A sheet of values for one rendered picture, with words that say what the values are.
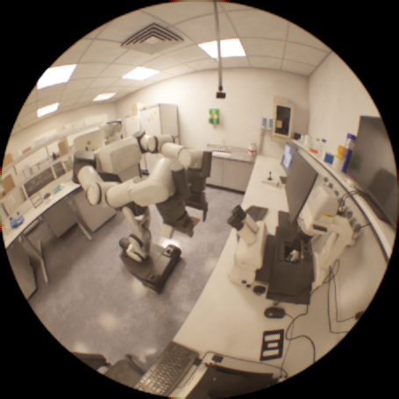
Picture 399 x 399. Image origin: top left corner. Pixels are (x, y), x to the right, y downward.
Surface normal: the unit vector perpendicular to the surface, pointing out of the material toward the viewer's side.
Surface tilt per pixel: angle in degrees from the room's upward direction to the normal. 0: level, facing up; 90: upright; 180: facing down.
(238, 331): 0
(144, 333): 0
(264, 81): 90
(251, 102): 90
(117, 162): 83
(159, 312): 0
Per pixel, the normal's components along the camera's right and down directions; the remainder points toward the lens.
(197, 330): -0.03, -0.83
